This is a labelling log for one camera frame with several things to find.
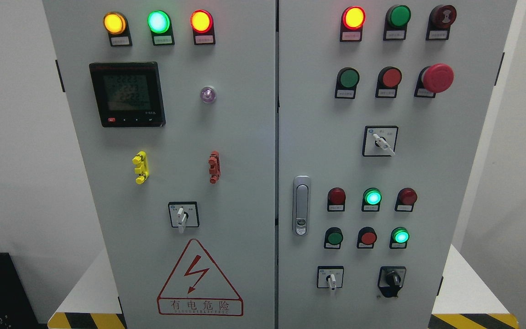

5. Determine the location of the white rotary selector switch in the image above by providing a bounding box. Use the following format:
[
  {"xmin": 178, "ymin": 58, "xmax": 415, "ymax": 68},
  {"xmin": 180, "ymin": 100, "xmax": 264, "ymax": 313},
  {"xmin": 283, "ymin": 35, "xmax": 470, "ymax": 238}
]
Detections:
[{"xmin": 168, "ymin": 202, "xmax": 199, "ymax": 233}]

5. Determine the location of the yellow indicator light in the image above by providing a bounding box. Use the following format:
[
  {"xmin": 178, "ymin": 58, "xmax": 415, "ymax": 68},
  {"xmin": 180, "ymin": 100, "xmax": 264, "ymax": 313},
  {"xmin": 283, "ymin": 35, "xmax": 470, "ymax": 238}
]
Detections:
[{"xmin": 104, "ymin": 12, "xmax": 133, "ymax": 47}]

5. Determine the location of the dark red indicator lower left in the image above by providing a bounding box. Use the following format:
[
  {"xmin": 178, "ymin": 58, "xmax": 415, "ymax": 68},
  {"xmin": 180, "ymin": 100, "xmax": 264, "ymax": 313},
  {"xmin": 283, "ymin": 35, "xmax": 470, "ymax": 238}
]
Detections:
[{"xmin": 327, "ymin": 187, "xmax": 346, "ymax": 212}]

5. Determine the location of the dark red indicator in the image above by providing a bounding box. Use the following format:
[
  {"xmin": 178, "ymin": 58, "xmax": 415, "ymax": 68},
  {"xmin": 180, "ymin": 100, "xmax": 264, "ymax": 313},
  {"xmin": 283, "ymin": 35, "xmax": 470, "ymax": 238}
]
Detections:
[
  {"xmin": 327, "ymin": 187, "xmax": 346, "ymax": 212},
  {"xmin": 395, "ymin": 187, "xmax": 418, "ymax": 212}
]

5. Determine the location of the clear white indicator lamp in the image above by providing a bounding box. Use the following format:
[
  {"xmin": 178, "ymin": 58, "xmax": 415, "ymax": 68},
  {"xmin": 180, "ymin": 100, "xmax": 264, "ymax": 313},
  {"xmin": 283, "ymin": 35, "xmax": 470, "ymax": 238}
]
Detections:
[{"xmin": 200, "ymin": 85, "xmax": 216, "ymax": 104}]

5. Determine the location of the grey left cabinet door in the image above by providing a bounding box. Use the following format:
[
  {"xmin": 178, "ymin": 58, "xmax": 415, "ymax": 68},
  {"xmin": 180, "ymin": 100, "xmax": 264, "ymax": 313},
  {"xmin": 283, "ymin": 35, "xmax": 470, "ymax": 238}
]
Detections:
[{"xmin": 42, "ymin": 0, "xmax": 276, "ymax": 329}]

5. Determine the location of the grey cabinet door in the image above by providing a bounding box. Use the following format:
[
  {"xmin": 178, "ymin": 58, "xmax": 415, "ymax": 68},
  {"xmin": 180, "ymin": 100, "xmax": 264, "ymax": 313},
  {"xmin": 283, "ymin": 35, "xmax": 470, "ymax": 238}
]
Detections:
[
  {"xmin": 42, "ymin": 0, "xmax": 276, "ymax": 329},
  {"xmin": 278, "ymin": 0, "xmax": 517, "ymax": 329}
]

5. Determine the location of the green lit indicator lower middle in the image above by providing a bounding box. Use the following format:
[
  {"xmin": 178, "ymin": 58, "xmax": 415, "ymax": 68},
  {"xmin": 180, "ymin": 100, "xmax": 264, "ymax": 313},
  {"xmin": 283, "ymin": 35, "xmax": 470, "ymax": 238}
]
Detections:
[{"xmin": 361, "ymin": 187, "xmax": 382, "ymax": 212}]

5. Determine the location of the green push button second row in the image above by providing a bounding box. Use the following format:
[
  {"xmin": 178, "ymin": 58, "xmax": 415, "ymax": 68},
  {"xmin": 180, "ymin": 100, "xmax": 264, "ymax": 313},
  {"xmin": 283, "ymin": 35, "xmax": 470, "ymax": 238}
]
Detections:
[{"xmin": 334, "ymin": 67, "xmax": 360, "ymax": 99}]

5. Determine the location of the red push button lower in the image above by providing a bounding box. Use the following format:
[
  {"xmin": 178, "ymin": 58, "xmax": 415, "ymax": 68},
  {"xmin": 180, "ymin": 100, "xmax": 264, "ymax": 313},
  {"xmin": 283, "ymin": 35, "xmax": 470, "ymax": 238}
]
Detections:
[{"xmin": 357, "ymin": 227, "xmax": 378, "ymax": 249}]

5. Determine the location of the grey right cabinet door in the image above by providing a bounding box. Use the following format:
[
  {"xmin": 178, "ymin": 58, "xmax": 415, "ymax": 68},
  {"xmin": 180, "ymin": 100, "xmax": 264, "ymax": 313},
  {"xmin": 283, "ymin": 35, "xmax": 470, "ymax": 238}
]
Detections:
[{"xmin": 278, "ymin": 0, "xmax": 517, "ymax": 329}]

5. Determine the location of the red electrical warning sticker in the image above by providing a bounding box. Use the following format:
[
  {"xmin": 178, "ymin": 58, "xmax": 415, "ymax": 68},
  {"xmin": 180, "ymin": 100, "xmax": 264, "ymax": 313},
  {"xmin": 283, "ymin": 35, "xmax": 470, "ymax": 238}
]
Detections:
[{"xmin": 157, "ymin": 238, "xmax": 243, "ymax": 317}]

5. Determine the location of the dark red indicator lower right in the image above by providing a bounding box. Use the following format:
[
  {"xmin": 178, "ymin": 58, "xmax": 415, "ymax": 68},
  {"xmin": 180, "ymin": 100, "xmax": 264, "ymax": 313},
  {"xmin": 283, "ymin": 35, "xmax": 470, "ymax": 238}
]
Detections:
[{"xmin": 395, "ymin": 187, "xmax": 418, "ymax": 212}]

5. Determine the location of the black digital power meter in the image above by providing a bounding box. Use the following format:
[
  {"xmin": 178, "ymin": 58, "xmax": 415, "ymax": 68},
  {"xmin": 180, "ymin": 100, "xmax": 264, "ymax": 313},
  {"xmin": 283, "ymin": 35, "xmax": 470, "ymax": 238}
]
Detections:
[{"xmin": 89, "ymin": 62, "xmax": 166, "ymax": 127}]

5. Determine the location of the red push button second row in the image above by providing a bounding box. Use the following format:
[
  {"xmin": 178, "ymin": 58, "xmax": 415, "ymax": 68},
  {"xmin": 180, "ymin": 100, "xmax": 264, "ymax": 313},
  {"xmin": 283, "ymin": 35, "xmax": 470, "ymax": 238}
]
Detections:
[{"xmin": 374, "ymin": 66, "xmax": 402, "ymax": 98}]

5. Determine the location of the green lit push button lower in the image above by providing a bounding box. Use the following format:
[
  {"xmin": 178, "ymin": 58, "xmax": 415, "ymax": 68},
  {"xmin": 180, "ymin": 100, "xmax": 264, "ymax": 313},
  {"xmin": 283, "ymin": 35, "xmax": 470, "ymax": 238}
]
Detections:
[{"xmin": 389, "ymin": 227, "xmax": 410, "ymax": 249}]

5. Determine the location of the red indicator light top left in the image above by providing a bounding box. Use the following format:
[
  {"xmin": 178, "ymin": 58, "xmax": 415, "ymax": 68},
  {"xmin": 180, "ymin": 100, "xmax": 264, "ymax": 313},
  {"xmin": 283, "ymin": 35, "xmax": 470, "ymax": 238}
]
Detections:
[{"xmin": 190, "ymin": 9, "xmax": 216, "ymax": 45}]

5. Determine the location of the red lit indicator top right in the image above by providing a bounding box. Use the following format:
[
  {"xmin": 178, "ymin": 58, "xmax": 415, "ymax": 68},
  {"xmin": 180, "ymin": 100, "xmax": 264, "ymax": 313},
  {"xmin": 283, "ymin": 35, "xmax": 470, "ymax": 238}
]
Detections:
[{"xmin": 340, "ymin": 6, "xmax": 366, "ymax": 43}]

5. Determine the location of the green indicator light top left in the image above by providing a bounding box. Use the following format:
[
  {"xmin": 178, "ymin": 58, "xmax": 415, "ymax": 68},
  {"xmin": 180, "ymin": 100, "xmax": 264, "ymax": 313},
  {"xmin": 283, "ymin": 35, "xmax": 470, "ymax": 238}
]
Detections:
[{"xmin": 147, "ymin": 10, "xmax": 175, "ymax": 46}]

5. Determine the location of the green push button top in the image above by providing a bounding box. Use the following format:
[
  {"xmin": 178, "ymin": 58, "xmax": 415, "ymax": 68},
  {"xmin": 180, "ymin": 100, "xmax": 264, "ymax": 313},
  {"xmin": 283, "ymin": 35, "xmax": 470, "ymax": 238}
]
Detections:
[{"xmin": 383, "ymin": 5, "xmax": 411, "ymax": 40}]

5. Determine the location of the red emergency stop button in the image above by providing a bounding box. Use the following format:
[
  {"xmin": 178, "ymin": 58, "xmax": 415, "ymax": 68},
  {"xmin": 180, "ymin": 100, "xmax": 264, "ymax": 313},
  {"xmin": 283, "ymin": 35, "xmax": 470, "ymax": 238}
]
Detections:
[{"xmin": 415, "ymin": 63, "xmax": 454, "ymax": 99}]

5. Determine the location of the dark red buzzer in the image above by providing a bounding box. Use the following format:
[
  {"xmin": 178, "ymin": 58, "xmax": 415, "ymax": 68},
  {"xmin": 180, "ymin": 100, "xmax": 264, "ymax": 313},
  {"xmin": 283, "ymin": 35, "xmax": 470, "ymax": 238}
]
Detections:
[{"xmin": 426, "ymin": 5, "xmax": 457, "ymax": 40}]

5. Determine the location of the white platform with hazard stripes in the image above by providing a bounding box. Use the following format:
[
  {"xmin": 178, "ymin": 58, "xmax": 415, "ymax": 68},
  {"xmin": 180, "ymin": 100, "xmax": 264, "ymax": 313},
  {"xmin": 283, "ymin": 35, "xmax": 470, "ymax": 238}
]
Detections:
[{"xmin": 47, "ymin": 246, "xmax": 519, "ymax": 329}]

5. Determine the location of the silver door lock handle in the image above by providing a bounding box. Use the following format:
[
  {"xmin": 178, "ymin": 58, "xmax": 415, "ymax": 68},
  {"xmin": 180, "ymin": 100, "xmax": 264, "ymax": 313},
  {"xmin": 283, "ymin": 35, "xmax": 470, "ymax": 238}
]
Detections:
[{"xmin": 292, "ymin": 175, "xmax": 311, "ymax": 237}]

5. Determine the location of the white rotary switch upper right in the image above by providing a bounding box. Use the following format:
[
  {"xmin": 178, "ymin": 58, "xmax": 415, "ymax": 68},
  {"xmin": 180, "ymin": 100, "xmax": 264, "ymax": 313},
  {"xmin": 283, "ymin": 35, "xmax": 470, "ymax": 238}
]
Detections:
[{"xmin": 363, "ymin": 126, "xmax": 399, "ymax": 157}]

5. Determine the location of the white rotary switch bottom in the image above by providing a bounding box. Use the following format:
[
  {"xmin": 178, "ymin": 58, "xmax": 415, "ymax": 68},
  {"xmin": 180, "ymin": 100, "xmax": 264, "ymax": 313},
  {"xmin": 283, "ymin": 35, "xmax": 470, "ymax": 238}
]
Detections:
[{"xmin": 316, "ymin": 266, "xmax": 344, "ymax": 290}]

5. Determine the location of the black rotary knob switch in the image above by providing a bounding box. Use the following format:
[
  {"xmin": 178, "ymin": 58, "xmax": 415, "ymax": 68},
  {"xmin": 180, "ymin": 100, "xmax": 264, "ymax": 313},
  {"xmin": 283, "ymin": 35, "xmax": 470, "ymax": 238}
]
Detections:
[{"xmin": 377, "ymin": 266, "xmax": 407, "ymax": 298}]

